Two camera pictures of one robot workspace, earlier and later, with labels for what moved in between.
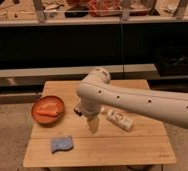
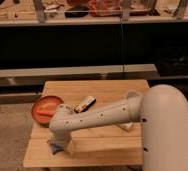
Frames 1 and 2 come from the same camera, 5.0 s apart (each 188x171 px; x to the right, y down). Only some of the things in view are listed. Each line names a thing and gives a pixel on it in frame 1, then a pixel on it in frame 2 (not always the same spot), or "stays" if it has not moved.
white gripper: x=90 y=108 → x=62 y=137
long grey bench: x=34 y=78 stays
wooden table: x=68 y=142 stays
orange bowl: x=48 y=110 stays
